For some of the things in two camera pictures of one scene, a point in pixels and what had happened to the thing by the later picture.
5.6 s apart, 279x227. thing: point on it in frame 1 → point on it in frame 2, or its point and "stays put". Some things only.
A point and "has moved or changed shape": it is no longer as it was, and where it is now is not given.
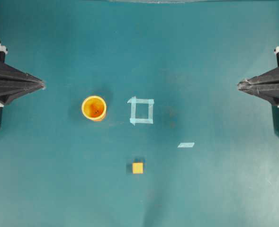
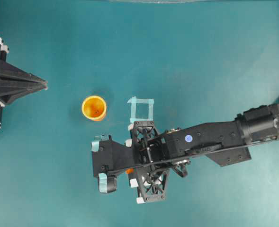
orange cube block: x=137 y=168 has moved or changed shape
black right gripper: x=278 y=84 → x=150 y=149
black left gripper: x=0 y=83 stays put
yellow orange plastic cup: x=94 y=108 stays put
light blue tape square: x=133 y=100 stays put
